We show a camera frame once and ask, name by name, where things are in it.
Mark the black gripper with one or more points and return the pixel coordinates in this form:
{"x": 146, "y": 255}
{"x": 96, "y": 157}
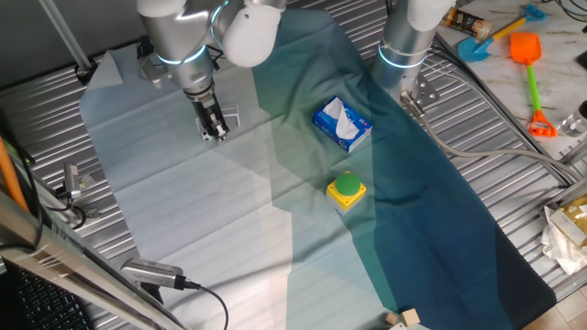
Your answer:
{"x": 206, "y": 107}

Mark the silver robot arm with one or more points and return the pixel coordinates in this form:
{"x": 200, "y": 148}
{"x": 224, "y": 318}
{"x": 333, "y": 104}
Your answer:
{"x": 174, "y": 27}

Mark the yellow box green push button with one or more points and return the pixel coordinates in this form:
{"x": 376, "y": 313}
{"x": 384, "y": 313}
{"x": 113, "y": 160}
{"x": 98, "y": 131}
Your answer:
{"x": 347, "y": 183}

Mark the blue green patterned tablecloth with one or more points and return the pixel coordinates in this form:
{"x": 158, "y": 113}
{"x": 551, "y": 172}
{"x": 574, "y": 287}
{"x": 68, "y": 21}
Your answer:
{"x": 206, "y": 229}

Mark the blue tissue box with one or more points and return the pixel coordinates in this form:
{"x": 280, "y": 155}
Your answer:
{"x": 355, "y": 137}

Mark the black clamp tool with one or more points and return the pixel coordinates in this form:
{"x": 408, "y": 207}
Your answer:
{"x": 72, "y": 179}

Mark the grey metal pole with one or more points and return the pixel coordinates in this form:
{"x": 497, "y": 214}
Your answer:
{"x": 64, "y": 36}

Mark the orange rod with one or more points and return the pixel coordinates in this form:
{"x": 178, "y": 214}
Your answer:
{"x": 9, "y": 174}

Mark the grey corrugated conduit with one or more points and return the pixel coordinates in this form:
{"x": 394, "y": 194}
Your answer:
{"x": 458, "y": 149}

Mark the black keyboard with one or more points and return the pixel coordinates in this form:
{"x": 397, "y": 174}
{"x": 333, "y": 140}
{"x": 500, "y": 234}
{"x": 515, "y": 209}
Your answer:
{"x": 46, "y": 307}

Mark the small wooden cube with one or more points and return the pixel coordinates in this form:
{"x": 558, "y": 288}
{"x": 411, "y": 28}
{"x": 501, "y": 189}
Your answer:
{"x": 391, "y": 318}

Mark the large wooden cube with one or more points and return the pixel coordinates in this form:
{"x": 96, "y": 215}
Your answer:
{"x": 409, "y": 316}

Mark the brown label bottle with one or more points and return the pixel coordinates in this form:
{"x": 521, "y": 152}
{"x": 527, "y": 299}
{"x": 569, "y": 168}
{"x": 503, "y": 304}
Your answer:
{"x": 468, "y": 23}

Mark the clear glass bottle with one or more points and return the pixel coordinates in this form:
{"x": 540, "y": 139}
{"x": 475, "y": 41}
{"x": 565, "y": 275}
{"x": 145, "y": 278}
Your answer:
{"x": 573, "y": 124}

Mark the crumpled white paper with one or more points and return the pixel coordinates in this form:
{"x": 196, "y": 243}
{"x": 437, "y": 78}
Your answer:
{"x": 561, "y": 249}

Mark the tan cardboard box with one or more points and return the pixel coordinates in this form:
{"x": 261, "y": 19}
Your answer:
{"x": 573, "y": 220}

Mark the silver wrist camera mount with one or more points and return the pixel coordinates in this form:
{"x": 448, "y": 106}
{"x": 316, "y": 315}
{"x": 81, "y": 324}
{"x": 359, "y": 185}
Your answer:
{"x": 153, "y": 71}

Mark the aluminium frame bar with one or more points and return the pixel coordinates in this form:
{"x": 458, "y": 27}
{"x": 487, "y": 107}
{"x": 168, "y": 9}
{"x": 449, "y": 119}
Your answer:
{"x": 69, "y": 270}

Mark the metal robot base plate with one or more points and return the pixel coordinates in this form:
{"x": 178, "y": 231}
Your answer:
{"x": 426, "y": 91}

